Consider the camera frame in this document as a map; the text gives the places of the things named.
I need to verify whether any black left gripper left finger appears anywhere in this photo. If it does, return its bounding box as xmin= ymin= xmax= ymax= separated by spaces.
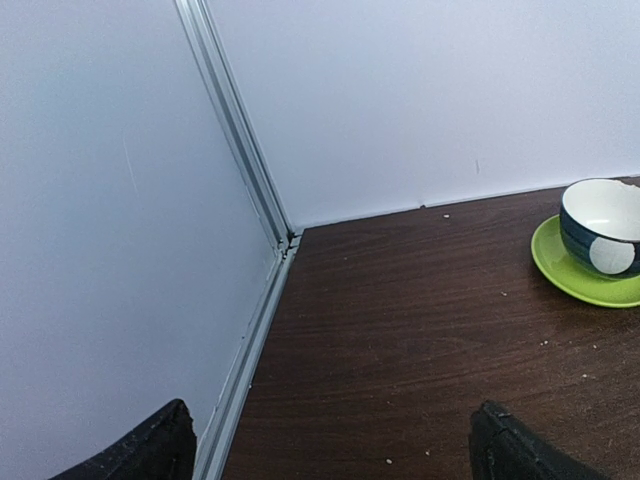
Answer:
xmin=56 ymin=399 xmax=196 ymax=480

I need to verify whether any dark blue white cup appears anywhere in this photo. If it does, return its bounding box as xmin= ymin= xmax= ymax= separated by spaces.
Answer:
xmin=559 ymin=178 xmax=639 ymax=279

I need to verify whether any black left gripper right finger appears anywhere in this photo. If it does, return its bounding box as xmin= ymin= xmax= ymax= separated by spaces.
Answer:
xmin=469 ymin=400 xmax=606 ymax=480

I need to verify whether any green saucer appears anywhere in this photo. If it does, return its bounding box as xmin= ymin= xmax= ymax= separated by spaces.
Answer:
xmin=531 ymin=215 xmax=639 ymax=309

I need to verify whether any left aluminium frame post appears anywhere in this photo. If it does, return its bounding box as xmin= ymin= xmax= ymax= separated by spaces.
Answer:
xmin=176 ymin=1 xmax=299 ymax=479

